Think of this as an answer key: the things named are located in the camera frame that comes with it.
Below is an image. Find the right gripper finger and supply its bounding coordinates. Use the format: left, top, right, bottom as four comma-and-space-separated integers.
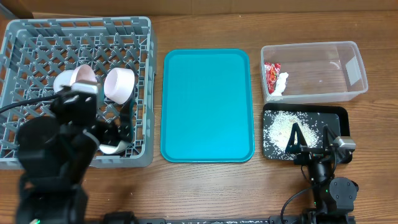
322, 125, 338, 149
285, 123, 308, 154

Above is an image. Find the cooked rice pile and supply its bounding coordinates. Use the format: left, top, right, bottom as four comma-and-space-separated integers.
263, 110, 322, 160

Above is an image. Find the white paper cup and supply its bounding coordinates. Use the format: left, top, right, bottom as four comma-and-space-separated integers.
99, 141, 131, 155

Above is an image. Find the grey bowl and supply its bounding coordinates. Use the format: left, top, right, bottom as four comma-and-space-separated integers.
53, 70, 73, 93

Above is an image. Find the small pink bowl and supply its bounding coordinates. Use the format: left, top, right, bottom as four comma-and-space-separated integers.
104, 68, 136, 105

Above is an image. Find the white tissue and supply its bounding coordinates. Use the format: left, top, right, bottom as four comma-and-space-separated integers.
271, 72, 289, 96

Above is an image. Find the red snack wrapper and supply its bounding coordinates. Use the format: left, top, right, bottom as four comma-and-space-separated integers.
264, 62, 281, 93

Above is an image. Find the large white plate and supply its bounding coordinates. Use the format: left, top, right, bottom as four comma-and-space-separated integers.
69, 64, 97, 86

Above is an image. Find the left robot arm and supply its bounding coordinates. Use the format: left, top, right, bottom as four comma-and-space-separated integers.
16, 90, 133, 223

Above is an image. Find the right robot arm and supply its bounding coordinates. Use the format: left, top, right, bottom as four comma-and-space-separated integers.
280, 123, 359, 223

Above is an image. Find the black waste tray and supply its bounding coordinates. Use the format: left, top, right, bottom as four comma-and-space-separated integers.
262, 103, 350, 152

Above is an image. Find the clear plastic waste bin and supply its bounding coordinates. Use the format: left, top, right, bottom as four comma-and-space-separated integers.
260, 41, 369, 104

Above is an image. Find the grey dishwasher rack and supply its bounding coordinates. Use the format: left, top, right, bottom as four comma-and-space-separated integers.
1, 16, 157, 169

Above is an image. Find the teal serving tray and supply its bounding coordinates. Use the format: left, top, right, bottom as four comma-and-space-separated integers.
160, 49, 255, 163

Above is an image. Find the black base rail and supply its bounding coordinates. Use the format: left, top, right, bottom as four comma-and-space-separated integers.
102, 211, 355, 224

